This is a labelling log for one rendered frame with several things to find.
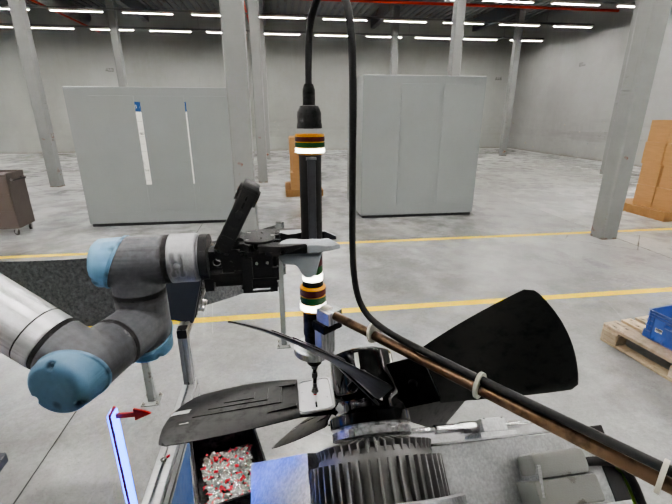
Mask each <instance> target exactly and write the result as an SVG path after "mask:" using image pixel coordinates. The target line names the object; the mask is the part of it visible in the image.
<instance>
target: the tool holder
mask: <svg viewBox="0 0 672 504"><path fill-rule="evenodd" d="M327 305H329V306H331V307H333V308H332V310H328V311H327V310H325V309H323V308H321V307H319V308H317V309H316V317H317V319H315V320H313V321H312V328H313V329H314V330H315V346H317V347H319V348H321V349H323V350H325V351H327V352H329V353H331V354H334V351H335V330H336V329H338V328H341V327H342V324H341V323H339V322H337V321H335V320H333V319H332V316H333V314H334V312H335V311H336V312H339V313H341V314H342V309H341V308H339V307H337V306H334V305H332V304H330V303H329V304H327ZM294 354H295V356H296V357H297V358H298V359H300V360H302V361H304V362H309V363H317V362H322V361H325V360H326V359H324V358H322V357H320V356H318V355H317V354H315V353H313V352H311V351H309V350H307V349H304V348H302V347H300V346H298V345H296V344H295V345H294Z"/></svg>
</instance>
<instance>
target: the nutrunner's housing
mask: <svg viewBox="0 0 672 504"><path fill-rule="evenodd" d="M302 97H303V105H302V106H299V109H298V111H297V128H298V129H321V128H322V123H321V111H320V108H319V106H316V105H315V88H314V85H313V84H304V86H303V89H302ZM315 319H317V317H316V315H309V314H305V313H303V330H304V335H305V342H307V343H309V344H312V345H315V330H314V329H313V328H312V321H313V320H315ZM321 363H322V362H317V363H309V362H307V364H308V365H310V366H313V367H315V366H319V365H320V364H321Z"/></svg>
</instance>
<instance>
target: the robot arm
mask: <svg viewBox="0 0 672 504"><path fill-rule="evenodd" d="M260 194H261V192H260V185H259V184H258V183H256V182H254V181H252V180H250V179H245V181H244V182H243V183H242V182H241V183H240V185H239V187H237V188H236V190H235V196H234V199H236V200H235V202H234V204H233V206H232V209H231V211H230V213H229V215H228V217H227V219H226V221H225V224H224V226H223V228H222V230H221V232H220V234H219V236H218V238H217V240H216V243H215V246H213V243H212V239H211V236H210V234H199V235H198V234H197V233H182V234H168V235H144V236H129V235H124V236H122V237H113V238H102V239H97V240H96V241H95V242H94V243H93V244H92V245H91V246H90V248H89V251H88V254H87V272H88V275H89V277H90V278H91V281H92V283H93V284H94V285H95V286H97V287H105V288H107V289H109V288H111V290H112V295H113V300H114V305H115V312H114V313H113V314H111V315H110V316H108V317H106V318H105V319H103V320H102V321H100V322H98V323H96V324H95V325H93V326H92V327H90V328H89V327H88V326H86V325H84V324H83V323H81V322H80V321H78V320H76V319H75V318H73V317H71V316H70V315H68V314H66V313H65V312H63V311H61V310H60V309H58V308H56V307H55V306H53V305H52V304H50V303H48V302H47V301H45V300H43V299H42V298H40V297H39V296H37V295H35V294H34V293H32V292H30V291H29V290H27V289H26V288H24V287H22V286H21V285H19V284H17V283H16V282H14V281H12V280H11V279H9V278H8V277H6V276H4V275H3V274H1V273H0V353H2V354H4V355H5V356H7V357H9V358H10V359H12V360H14V361H15V362H17V363H19V364H20V365H22V366H24V367H25V368H28V369H30V371H29V373H28V377H27V386H28V389H29V392H30V394H31V395H32V396H34V397H37V399H38V404H40V405H41V406H42V407H44V408H46V409H47V410H50V411H53V412H57V413H70V412H74V411H77V410H79V409H81V408H82V407H83V406H85V405H86V404H88V403H89V402H91V401H92V400H93V399H94V398H96V397H97V396H98V395H100V394H101V393H103V392H104V391H105V390H106V389H107V388H108V387H109V386H110V384H111V383H112V382H113V381H114V380H115V379H116V378H117V377H118V376H120V375H121V374H122V373H123V372H124V371H125V370H126V369H127V368H128V367H129V366H131V365H132V364H134V363H146V362H151V361H154V360H157V359H158V358H159V357H162V356H165V355H166V354H167V353H169V352H170V350H171V349H172V347H173V323H172V320H171V316H170V309H169V302H168V296H167V289H166V284H169V283H181V282H198V281H200V280H201V279H202V280H204V283H205V291H206V292H207V291H215V288H216V287H220V286H235V285H242V289H243V291H244V293H259V292H274V291H278V287H279V257H280V260H281V262H282V263H284V264H286V265H296V266H297V267H298V268H299V270H300V272H301V273H302V275H303V276H304V277H306V278H312V277H314V276H315V275H316V273H317V269H318V265H319V261H320V258H321V254H322V252H325V251H331V250H335V249H339V248H340V244H338V243H337V242H335V241H333V240H335V239H336V235H334V234H332V233H330V232H327V231H325V230H322V239H301V228H280V229H270V230H269V229H259V230H250V231H247V232H246V233H244V232H240V231H241V229H242V227H243V225H244V223H245V221H246V219H247V216H248V214H249V212H250V210H251V208H252V207H253V208H254V207H255V205H256V203H257V202H258V201H259V197H260ZM257 288H270V289H261V290H253V289H257Z"/></svg>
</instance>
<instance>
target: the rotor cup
mask: <svg viewBox="0 0 672 504"><path fill-rule="evenodd" d="M357 352H358V357H359V364H360V369H362V370H365V371H366V372H368V373H369V374H371V375H373V376H375V377H377V378H379V379H381V380H382V381H384V382H386V383H388V384H389V385H391V386H393V388H392V389H391V390H390V391H389V392H388V393H387V394H385V395H384V396H383V397H382V398H383V400H379V399H377V398H375V397H374V396H373V395H372V396H373V397H374V398H375V399H376V400H377V401H378V403H379V404H380V405H379V406H378V405H377V404H376V403H375V402H373V401H372V400H371V399H370V398H369V397H368V396H367V395H366V394H365V393H364V392H363V391H362V390H361V389H360V388H358V389H357V390H356V391H355V393H354V392H352V391H351V390H350V389H349V388H348V387H347V385H348V384H349V383H350V382H351V380H350V379H349V378H348V377H347V376H346V375H345V374H344V373H342V372H341V371H340V370H339V368H338V367H337V366H336V365H334V364H333V363H331V368H332V378H333V379H332V382H333V392H334V399H335V401H336V403H338V404H342V406H343V410H344V414H341V415H338V416H335V417H333V418H332V419H331V420H330V421H329V422H330V431H331V432H332V433H337V432H340V431H342V430H343V429H345V428H348V427H352V426H356V425H362V424H368V423H377V422H399V423H400V424H408V423H410V421H411V417H410V412H409V410H407V409H405V408H400V407H393V404H392V398H393V397H395V396H396V395H397V393H398V390H397V387H396V385H395V383H394V381H393V379H392V376H391V374H390V372H389V370H388V367H387V365H386V364H388V363H390V357H389V353H390V354H391V352H390V351H389V350H388V349H385V348H382V347H375V346H368V347H358V348H352V349H348V350H345V351H342V352H340V353H338V354H336V355H337V356H339V357H342V358H344V359H345V360H346V362H348V363H350V364H352V365H354V366H356V364H355V357H354V353H357ZM391 358H392V354H391ZM392 361H393V358H392Z"/></svg>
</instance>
